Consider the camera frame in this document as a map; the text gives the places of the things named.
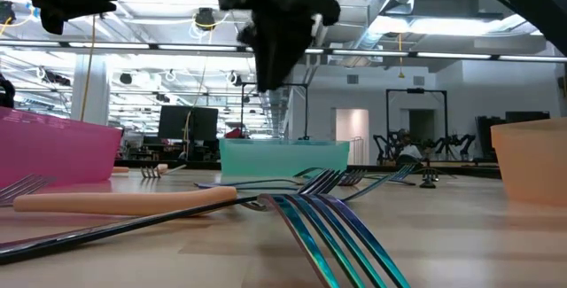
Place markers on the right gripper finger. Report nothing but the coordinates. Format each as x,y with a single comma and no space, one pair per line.
250,35
281,62

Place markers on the black metal fork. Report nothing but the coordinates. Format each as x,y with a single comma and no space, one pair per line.
111,231

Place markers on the black background robot arm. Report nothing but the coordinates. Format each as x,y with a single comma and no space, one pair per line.
381,144
460,139

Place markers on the black beam with light strips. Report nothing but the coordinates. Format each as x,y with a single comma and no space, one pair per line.
199,48

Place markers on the red bag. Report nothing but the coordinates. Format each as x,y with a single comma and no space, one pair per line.
234,134

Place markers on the teal translucent plastic bin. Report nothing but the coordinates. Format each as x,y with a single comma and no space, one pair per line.
283,157

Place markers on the black computer monitor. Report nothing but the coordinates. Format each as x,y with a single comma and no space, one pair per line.
177,122

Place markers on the red translucent plastic bin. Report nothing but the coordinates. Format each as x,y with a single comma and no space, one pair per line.
53,146

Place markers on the person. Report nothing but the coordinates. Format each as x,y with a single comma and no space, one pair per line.
409,151

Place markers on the black background monitors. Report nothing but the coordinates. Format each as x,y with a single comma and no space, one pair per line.
483,137

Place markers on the orange translucent plastic bin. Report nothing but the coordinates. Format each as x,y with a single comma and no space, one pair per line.
531,159

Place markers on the black hanging camera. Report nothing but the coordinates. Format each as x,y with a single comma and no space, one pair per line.
205,18

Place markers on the silver upright air duct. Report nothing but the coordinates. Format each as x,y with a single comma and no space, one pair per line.
277,111

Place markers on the black frame stand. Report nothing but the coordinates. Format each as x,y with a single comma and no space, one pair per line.
306,111
416,90

